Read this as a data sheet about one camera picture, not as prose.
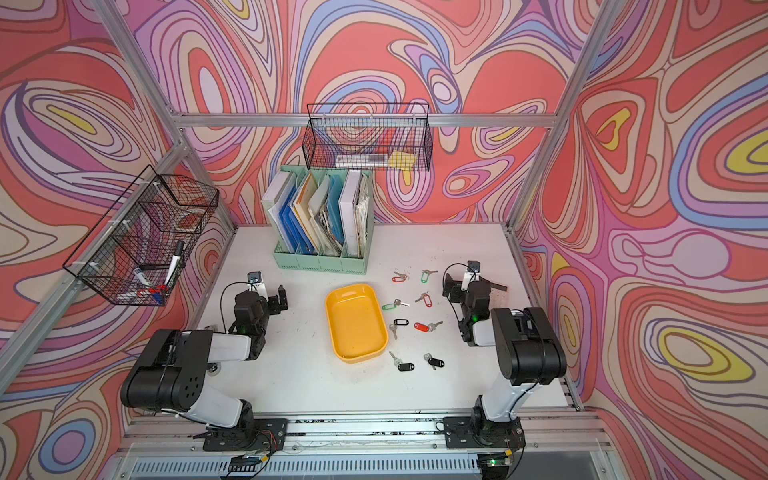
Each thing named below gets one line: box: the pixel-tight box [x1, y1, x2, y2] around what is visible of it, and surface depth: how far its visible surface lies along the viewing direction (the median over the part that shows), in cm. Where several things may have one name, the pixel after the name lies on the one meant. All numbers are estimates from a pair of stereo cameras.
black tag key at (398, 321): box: [389, 318, 409, 340], surface depth 95 cm
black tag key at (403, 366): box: [388, 351, 415, 371], surface depth 86 cm
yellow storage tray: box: [325, 283, 389, 364], surface depth 93 cm
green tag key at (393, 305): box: [382, 298, 409, 311], surface depth 99 cm
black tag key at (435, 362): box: [423, 353, 445, 371], surface depth 88 cm
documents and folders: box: [262, 169, 370, 257], surface depth 98 cm
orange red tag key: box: [414, 321, 443, 333], surface depth 95 cm
